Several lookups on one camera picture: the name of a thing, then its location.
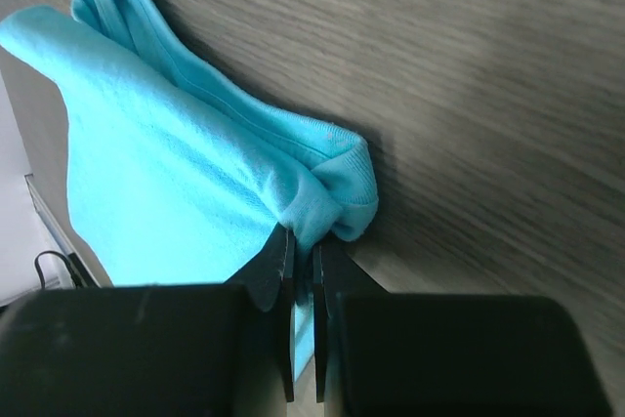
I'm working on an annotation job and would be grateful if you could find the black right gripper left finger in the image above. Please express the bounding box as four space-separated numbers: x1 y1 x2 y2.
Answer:
1 227 295 416

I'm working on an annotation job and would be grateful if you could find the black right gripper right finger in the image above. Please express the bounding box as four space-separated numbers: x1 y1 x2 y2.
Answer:
312 241 612 416

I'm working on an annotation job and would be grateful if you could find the light blue t shirt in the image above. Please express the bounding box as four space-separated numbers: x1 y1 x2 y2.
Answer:
1 0 379 373

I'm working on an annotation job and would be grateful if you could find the thin black wire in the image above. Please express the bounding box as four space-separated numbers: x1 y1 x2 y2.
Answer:
34 250 92 290

